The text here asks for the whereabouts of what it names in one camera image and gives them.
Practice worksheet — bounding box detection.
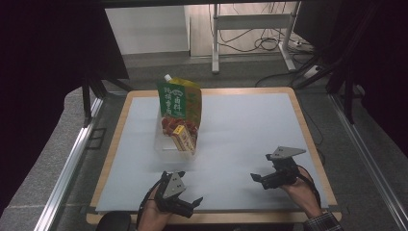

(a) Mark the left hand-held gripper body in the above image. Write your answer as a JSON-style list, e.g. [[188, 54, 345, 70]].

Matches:
[[155, 170, 195, 219]]

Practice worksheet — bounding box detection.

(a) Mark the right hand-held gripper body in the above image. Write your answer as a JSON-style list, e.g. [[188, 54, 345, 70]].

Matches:
[[266, 146, 308, 190]]

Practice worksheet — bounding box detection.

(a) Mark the small yellow and red box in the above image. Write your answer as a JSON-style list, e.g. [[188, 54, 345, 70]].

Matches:
[[170, 124, 197, 156]]

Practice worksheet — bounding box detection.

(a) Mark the clear plastic container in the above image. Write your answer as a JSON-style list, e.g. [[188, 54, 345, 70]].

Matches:
[[153, 104, 198, 162]]

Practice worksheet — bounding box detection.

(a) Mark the green and red sauce packet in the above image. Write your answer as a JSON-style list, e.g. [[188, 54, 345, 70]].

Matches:
[[156, 82, 198, 139]]

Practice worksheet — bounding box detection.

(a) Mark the yellow spout pouch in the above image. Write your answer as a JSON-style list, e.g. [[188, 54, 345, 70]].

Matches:
[[163, 73, 203, 130]]

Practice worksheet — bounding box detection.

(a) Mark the person's left hand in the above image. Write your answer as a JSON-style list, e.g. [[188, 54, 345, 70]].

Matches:
[[137, 185, 174, 231]]

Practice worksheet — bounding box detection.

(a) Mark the person's right hand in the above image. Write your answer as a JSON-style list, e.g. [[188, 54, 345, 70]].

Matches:
[[278, 167, 322, 219]]

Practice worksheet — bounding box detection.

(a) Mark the pale grey table mat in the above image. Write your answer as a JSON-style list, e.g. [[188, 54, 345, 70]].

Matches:
[[95, 92, 330, 213]]

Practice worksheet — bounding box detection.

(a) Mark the dark cloth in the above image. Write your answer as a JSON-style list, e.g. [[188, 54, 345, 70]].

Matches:
[[95, 210, 133, 231]]

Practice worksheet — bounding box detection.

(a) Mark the black tripod stand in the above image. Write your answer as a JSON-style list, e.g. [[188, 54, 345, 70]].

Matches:
[[81, 70, 135, 128], [293, 38, 358, 125]]

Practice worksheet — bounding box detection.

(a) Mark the white power strip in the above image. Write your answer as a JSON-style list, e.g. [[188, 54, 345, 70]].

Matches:
[[286, 39, 315, 54]]

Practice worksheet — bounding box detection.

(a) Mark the dark curtain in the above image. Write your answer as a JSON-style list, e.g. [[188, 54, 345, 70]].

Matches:
[[0, 0, 130, 217], [293, 0, 408, 159]]

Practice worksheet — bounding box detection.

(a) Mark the left hand-held gripper black cable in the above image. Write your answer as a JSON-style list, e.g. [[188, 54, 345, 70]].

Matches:
[[137, 177, 162, 229]]

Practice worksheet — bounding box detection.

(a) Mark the hand-held gripper black cable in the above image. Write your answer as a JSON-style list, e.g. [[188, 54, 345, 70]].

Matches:
[[137, 177, 162, 229], [295, 165, 322, 209]]

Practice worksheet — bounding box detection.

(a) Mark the right hand-held gripper black cable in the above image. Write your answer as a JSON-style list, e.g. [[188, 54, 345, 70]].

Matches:
[[295, 165, 322, 209]]

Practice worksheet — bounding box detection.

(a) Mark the long black floor cable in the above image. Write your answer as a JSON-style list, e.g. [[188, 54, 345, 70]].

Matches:
[[254, 70, 327, 167]]

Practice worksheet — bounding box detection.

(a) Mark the aluminium rail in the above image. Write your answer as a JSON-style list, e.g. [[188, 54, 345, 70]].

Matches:
[[33, 97, 104, 231], [329, 93, 408, 231]]

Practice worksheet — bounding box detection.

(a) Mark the black floor bracket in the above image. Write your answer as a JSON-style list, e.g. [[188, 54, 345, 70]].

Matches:
[[86, 127, 108, 150]]

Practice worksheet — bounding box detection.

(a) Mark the tangle of black floor cables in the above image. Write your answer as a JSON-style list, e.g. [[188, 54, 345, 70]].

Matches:
[[208, 3, 319, 55]]

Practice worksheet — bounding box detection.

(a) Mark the white metal desk frame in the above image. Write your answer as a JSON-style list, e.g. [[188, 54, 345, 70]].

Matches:
[[210, 1, 303, 75]]

